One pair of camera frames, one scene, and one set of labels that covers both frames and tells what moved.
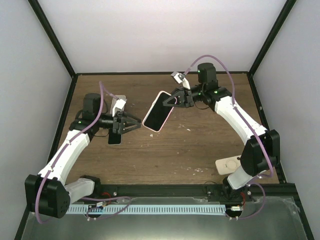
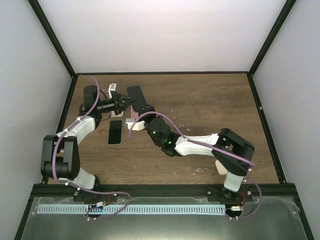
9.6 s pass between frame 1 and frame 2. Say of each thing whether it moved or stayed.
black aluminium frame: stayed
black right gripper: moved
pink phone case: moved
